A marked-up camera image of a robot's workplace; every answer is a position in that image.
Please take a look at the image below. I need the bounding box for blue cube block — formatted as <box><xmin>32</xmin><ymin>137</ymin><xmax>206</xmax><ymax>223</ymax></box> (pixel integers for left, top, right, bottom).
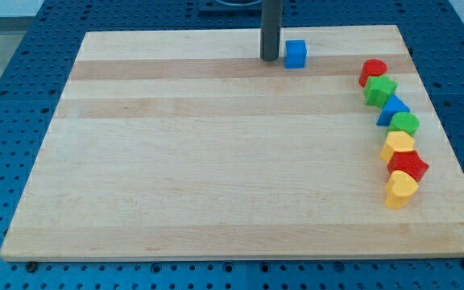
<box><xmin>284</xmin><ymin>39</ymin><xmax>307</xmax><ymax>68</ymax></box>

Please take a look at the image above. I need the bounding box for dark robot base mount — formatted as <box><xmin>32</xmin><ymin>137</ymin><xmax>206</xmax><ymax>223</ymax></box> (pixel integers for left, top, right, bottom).
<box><xmin>197</xmin><ymin>0</ymin><xmax>284</xmax><ymax>18</ymax></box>

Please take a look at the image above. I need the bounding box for yellow heart block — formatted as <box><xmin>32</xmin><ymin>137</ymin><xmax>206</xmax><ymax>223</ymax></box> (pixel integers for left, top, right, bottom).
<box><xmin>384</xmin><ymin>170</ymin><xmax>419</xmax><ymax>209</ymax></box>

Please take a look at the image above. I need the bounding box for red cylinder block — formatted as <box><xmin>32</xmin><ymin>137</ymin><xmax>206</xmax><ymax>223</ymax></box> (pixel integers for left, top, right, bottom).
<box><xmin>358</xmin><ymin>58</ymin><xmax>387</xmax><ymax>88</ymax></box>

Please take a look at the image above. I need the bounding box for red star block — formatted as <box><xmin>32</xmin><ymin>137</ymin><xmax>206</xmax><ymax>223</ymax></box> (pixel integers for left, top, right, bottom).
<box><xmin>387</xmin><ymin>151</ymin><xmax>429</xmax><ymax>182</ymax></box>

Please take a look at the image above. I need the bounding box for green cylinder block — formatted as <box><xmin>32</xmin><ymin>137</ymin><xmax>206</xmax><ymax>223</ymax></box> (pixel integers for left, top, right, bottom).
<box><xmin>387</xmin><ymin>112</ymin><xmax>420</xmax><ymax>137</ymax></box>

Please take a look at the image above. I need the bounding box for light wooden board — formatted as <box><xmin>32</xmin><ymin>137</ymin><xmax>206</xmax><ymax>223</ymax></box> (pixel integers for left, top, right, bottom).
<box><xmin>0</xmin><ymin>25</ymin><xmax>464</xmax><ymax>262</ymax></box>

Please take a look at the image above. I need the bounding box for blue triangle block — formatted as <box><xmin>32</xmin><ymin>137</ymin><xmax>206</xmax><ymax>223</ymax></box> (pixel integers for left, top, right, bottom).
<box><xmin>376</xmin><ymin>95</ymin><xmax>410</xmax><ymax>126</ymax></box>

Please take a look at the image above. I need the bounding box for green star block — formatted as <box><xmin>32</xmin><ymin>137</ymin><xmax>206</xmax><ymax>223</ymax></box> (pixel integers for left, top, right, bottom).
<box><xmin>363</xmin><ymin>74</ymin><xmax>398</xmax><ymax>109</ymax></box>

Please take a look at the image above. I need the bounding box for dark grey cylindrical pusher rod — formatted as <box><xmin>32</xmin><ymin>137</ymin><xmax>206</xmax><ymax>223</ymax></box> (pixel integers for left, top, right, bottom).
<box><xmin>259</xmin><ymin>0</ymin><xmax>283</xmax><ymax>62</ymax></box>

